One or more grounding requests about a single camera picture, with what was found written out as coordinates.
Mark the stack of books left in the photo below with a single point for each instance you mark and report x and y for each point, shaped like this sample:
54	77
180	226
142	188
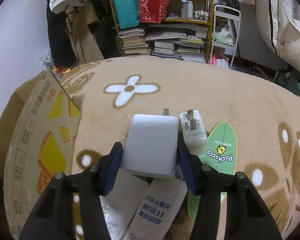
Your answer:
133	41

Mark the red gift bag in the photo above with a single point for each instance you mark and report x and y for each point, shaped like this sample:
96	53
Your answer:
152	11

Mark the beige trench coat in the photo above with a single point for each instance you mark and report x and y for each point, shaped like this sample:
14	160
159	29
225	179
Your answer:
82	40

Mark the large white charger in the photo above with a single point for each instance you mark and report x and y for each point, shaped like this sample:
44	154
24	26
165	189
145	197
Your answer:
151	146

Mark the teal bag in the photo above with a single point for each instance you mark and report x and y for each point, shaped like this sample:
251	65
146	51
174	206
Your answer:
126	13

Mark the white lotion tube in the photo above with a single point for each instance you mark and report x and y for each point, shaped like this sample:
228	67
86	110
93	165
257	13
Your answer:
157	209

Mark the stack of books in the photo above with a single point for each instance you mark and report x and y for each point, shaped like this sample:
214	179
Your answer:
133	41
183	41

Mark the black hanging coat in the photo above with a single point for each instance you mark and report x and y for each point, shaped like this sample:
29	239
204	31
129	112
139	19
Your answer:
60	46

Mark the small white plug adapter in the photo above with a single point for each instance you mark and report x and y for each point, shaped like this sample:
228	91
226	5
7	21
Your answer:
193	129

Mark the stack of books right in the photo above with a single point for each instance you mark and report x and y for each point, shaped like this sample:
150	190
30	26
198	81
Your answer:
183	41

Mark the white utility cart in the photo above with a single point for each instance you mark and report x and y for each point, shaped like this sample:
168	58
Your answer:
225	31

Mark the white case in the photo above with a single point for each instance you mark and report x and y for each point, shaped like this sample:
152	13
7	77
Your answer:
120	205

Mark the white bottles on shelf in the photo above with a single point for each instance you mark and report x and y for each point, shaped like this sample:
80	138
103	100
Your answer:
188	12

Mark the white duvet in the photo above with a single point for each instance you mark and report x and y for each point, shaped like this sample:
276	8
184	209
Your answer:
279	29

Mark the cardboard box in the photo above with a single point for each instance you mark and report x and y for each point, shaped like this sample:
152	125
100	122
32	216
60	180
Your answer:
38	129

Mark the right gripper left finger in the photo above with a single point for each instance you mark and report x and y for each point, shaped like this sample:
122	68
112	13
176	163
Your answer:
52	215

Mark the green surfboard-shaped card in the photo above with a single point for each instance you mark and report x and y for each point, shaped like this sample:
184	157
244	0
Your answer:
220	152

